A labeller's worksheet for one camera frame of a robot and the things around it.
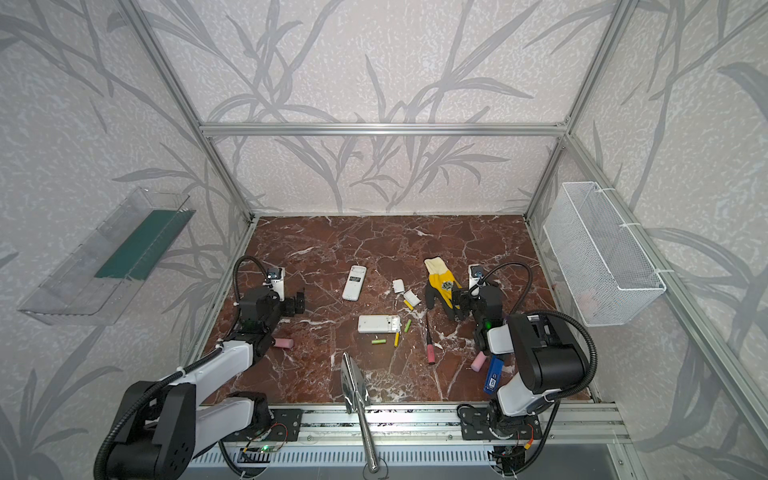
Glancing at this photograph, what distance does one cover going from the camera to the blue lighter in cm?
79

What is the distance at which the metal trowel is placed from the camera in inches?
27.2

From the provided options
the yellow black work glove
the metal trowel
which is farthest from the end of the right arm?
the metal trowel

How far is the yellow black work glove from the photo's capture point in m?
0.94

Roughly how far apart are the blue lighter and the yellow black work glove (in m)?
0.18
